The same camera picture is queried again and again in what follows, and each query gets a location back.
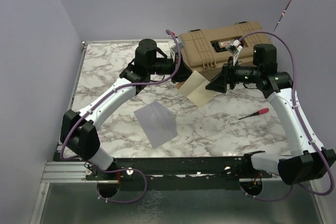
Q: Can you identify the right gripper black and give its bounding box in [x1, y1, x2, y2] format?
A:
[206, 56, 261, 93]

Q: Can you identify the tan paper letter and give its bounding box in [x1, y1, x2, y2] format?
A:
[178, 70, 216, 108]

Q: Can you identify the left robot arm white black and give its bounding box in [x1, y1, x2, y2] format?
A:
[60, 38, 191, 179]

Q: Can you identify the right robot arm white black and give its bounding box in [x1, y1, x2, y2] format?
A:
[206, 44, 335, 185]

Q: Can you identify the tan plastic tool case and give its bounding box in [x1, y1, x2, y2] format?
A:
[179, 22, 263, 80]

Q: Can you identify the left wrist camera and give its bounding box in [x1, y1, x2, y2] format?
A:
[169, 38, 185, 57]

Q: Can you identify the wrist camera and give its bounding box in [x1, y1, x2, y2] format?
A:
[225, 39, 243, 65]
[169, 38, 185, 57]

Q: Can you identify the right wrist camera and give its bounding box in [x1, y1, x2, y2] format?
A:
[225, 39, 243, 65]

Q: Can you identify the red handled screwdriver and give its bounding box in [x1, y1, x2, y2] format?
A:
[239, 108, 269, 120]

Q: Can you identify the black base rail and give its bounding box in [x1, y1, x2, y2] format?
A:
[54, 152, 279, 192]

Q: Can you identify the aluminium frame rail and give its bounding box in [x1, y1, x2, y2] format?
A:
[28, 40, 91, 224]

